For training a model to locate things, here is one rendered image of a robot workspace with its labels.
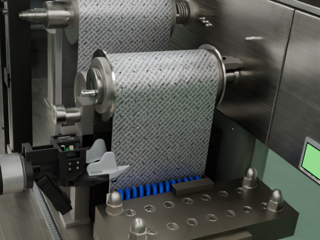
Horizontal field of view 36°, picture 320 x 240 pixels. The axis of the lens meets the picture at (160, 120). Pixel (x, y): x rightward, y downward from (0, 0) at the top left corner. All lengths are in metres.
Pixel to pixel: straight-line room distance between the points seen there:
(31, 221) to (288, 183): 2.33
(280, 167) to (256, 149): 2.07
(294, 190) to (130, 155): 2.29
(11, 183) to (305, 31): 0.61
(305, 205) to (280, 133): 2.10
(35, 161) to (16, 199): 0.34
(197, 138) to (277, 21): 0.30
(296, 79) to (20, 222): 0.69
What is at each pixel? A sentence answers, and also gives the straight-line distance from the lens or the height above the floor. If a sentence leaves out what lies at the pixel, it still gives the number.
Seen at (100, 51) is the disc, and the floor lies 1.32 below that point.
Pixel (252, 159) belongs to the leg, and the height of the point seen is 0.96.
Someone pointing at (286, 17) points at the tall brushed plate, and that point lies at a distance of 1.01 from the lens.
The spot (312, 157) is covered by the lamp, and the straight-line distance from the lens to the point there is 0.97.
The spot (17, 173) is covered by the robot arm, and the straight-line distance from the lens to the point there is 0.94.
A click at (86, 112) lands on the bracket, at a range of 1.03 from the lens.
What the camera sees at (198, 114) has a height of 1.19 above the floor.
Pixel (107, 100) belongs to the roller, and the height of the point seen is 1.24.
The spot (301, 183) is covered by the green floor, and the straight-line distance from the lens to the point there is 3.35.
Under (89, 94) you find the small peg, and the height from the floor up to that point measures 1.24.
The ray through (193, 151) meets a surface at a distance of 1.10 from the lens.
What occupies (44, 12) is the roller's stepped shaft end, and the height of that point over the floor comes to 1.35.
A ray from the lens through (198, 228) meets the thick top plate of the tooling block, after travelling 0.98.
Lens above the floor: 1.61
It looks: 25 degrees down
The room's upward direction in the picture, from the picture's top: 6 degrees clockwise
